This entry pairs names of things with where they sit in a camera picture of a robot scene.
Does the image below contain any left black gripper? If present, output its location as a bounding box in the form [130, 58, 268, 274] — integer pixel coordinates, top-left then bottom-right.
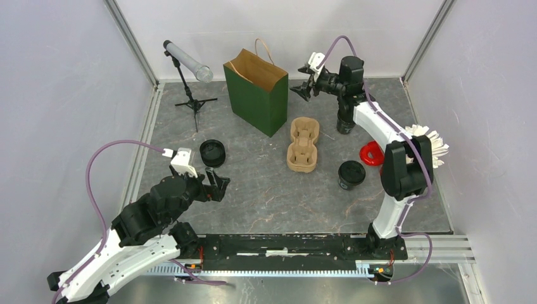
[167, 165, 231, 224]

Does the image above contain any black tripod stand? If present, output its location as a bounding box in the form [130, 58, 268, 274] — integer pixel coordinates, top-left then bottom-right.
[164, 51, 218, 132]

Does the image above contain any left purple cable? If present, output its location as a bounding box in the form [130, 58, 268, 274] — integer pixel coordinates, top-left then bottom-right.
[50, 139, 229, 304]

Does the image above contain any red mug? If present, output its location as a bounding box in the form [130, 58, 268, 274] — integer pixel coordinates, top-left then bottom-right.
[359, 141, 384, 175]

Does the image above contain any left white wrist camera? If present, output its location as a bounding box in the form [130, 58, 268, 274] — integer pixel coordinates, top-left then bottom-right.
[162, 148, 198, 178]

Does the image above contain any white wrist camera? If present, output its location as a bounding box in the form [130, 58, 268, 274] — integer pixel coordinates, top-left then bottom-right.
[162, 148, 198, 178]
[307, 52, 325, 74]

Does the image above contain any cardboard cup carrier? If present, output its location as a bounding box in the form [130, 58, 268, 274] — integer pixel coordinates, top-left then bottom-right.
[286, 117, 320, 173]

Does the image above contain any grey tube on stand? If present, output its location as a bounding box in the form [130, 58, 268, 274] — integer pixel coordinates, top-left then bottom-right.
[163, 40, 213, 83]

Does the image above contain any stack of black lids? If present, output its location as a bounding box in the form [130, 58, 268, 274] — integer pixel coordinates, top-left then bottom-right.
[199, 139, 226, 168]

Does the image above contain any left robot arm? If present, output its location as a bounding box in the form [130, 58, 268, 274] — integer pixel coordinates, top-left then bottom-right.
[47, 168, 231, 303]

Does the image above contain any green paper bag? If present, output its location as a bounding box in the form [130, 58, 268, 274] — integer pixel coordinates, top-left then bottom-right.
[223, 38, 289, 137]

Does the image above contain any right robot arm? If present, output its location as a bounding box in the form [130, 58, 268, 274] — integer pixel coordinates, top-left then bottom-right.
[291, 53, 434, 258]

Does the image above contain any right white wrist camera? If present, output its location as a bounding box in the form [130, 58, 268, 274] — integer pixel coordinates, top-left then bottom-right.
[307, 52, 325, 74]

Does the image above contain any black paper coffee cup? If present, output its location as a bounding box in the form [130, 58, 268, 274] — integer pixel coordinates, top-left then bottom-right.
[338, 161, 367, 191]

